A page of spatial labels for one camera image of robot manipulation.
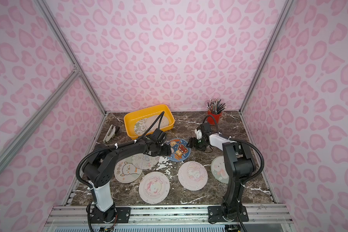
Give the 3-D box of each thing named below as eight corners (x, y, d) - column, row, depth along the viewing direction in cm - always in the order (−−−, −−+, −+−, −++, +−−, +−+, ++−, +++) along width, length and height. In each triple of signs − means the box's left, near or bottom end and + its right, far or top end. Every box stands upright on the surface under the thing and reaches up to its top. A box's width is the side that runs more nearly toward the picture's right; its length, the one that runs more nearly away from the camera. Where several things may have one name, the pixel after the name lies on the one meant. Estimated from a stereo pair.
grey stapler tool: (103, 142, 104) (102, 140, 102) (112, 126, 113) (111, 124, 111) (111, 143, 104) (110, 141, 101) (120, 127, 113) (118, 125, 110)
